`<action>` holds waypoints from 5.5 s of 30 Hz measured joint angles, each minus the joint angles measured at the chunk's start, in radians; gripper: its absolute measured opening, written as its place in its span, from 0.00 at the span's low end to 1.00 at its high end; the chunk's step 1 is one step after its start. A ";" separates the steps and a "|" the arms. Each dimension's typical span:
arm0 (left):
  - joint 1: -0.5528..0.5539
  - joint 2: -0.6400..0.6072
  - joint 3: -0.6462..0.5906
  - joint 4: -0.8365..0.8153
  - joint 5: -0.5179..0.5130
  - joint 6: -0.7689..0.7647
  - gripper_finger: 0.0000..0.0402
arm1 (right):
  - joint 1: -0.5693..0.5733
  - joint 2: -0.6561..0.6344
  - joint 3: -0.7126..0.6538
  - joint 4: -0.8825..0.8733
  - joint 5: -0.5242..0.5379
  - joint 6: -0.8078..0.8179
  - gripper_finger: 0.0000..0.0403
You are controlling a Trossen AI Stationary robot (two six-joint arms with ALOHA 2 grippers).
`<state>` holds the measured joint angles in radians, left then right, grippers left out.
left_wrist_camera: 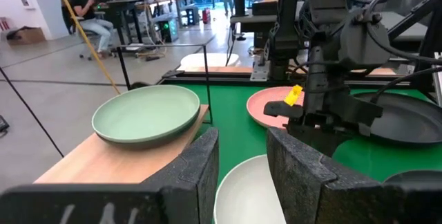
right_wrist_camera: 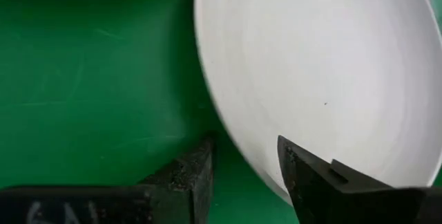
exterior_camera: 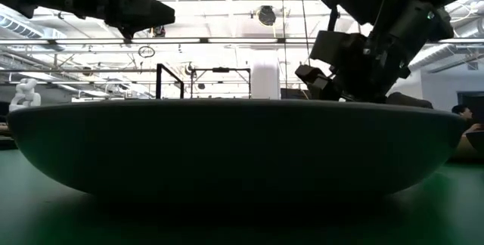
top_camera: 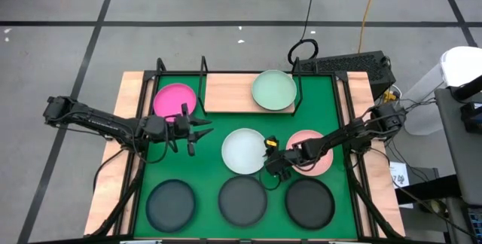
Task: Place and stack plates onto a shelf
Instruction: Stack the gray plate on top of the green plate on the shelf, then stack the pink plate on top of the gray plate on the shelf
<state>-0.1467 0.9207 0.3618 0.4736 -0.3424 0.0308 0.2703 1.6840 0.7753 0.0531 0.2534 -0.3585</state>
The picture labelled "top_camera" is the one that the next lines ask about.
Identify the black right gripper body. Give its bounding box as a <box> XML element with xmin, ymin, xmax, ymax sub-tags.
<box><xmin>265</xmin><ymin>135</ymin><xmax>302</xmax><ymax>181</ymax></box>

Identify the black computer case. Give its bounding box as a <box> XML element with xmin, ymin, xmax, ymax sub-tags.
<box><xmin>299</xmin><ymin>50</ymin><xmax>397</xmax><ymax>100</ymax></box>

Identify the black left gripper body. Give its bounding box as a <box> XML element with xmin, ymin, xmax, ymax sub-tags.
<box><xmin>141</xmin><ymin>102</ymin><xmax>197</xmax><ymax>157</ymax></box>

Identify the printed paper sheet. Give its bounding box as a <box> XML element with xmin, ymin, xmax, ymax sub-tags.
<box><xmin>389</xmin><ymin>160</ymin><xmax>411</xmax><ymax>188</ymax></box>

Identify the white cylinder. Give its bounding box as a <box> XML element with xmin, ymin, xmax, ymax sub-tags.
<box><xmin>401</xmin><ymin>46</ymin><xmax>482</xmax><ymax>136</ymax></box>

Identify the black hanging cable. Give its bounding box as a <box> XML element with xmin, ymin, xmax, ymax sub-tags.
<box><xmin>286</xmin><ymin>0</ymin><xmax>320</xmax><ymax>66</ymax></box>

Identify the light green plate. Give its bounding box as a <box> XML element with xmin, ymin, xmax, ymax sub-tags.
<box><xmin>251</xmin><ymin>69</ymin><xmax>298</xmax><ymax>112</ymax></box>

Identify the white plate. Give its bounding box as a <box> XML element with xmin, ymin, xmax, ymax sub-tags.
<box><xmin>221</xmin><ymin>127</ymin><xmax>269</xmax><ymax>175</ymax></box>

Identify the wooden shelf with black frame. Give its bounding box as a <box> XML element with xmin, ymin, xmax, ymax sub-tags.
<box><xmin>197</xmin><ymin>55</ymin><xmax>304</xmax><ymax>117</ymax></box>

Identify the dark blue-grey plate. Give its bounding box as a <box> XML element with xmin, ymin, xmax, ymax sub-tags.
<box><xmin>145</xmin><ymin>178</ymin><xmax>197</xmax><ymax>233</ymax></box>

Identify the black plate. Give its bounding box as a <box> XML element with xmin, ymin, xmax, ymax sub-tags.
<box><xmin>285</xmin><ymin>177</ymin><xmax>336</xmax><ymax>231</ymax></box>

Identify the salmon pink plate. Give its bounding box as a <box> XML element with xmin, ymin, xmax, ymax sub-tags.
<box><xmin>285</xmin><ymin>130</ymin><xmax>334</xmax><ymax>178</ymax></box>

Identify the black device on desk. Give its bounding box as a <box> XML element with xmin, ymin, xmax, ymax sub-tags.
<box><xmin>459</xmin><ymin>100</ymin><xmax>482</xmax><ymax>134</ymax></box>

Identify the grey side desk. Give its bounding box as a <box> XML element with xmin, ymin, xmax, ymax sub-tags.
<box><xmin>435</xmin><ymin>85</ymin><xmax>482</xmax><ymax>206</ymax></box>

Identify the magenta plate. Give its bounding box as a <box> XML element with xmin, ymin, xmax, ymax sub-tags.
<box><xmin>152</xmin><ymin>82</ymin><xmax>198</xmax><ymax>123</ymax></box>

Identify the dark grey plate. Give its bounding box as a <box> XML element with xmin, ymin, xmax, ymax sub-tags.
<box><xmin>218</xmin><ymin>175</ymin><xmax>269</xmax><ymax>228</ymax></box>

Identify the yellow hanging cable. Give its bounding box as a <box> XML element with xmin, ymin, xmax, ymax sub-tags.
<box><xmin>357</xmin><ymin>0</ymin><xmax>382</xmax><ymax>53</ymax></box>

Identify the black bench board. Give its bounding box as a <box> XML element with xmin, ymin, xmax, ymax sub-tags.
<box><xmin>393</xmin><ymin>174</ymin><xmax>464</xmax><ymax>206</ymax></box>

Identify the green table mat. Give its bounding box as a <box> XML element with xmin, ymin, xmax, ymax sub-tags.
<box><xmin>133</xmin><ymin>74</ymin><xmax>358</xmax><ymax>239</ymax></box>

